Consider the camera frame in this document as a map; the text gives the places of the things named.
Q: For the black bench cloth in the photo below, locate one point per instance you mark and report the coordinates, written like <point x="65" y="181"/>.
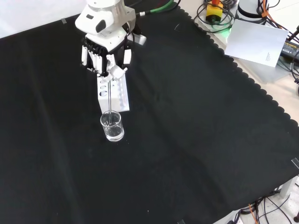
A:
<point x="187" y="116"/>

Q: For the black power adapter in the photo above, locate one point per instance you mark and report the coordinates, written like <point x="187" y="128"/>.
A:
<point x="290" y="50"/>

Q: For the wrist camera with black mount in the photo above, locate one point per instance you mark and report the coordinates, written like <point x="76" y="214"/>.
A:
<point x="140" y="40"/>

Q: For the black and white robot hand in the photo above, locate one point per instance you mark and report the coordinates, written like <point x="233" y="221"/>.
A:
<point x="105" y="39"/>

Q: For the white bench leg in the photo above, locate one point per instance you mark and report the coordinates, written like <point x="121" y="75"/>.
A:
<point x="286" y="189"/>

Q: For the white test tube rack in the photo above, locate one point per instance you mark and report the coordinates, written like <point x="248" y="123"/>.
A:
<point x="105" y="103"/>

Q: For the clear glass rod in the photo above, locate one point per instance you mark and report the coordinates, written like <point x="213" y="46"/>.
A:
<point x="109" y="98"/>

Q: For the yellow stop button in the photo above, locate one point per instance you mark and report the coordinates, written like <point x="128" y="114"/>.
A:
<point x="213" y="11"/>

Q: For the pale white board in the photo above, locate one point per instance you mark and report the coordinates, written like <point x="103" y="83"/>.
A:
<point x="254" y="42"/>

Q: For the clear glass beaker with water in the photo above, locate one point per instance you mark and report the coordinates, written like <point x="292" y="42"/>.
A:
<point x="113" y="133"/>

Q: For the clear plastic cloth clip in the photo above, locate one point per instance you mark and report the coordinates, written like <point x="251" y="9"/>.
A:
<point x="295" y="162"/>
<point x="63" y="21"/>
<point x="181" y="221"/>

